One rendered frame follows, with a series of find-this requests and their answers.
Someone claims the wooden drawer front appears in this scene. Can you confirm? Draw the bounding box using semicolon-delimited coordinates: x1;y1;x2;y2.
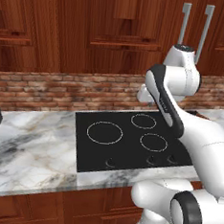
59;179;147;224
0;188;64;224

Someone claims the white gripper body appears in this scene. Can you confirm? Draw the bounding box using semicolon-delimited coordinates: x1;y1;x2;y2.
136;82;160;105

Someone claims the black hob knob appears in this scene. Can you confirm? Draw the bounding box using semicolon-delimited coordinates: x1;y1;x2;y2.
145;154;157;167
166;154;178;166
104;157;118;170

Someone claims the grey cupboard handle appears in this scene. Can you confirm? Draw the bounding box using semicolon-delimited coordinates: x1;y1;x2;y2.
176;2;192;47
193;4;216;66

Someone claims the wooden range hood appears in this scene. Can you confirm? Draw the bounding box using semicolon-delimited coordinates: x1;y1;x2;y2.
57;0;169;81

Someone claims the black hob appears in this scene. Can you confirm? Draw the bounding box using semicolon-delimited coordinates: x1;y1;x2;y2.
69;100;198;183

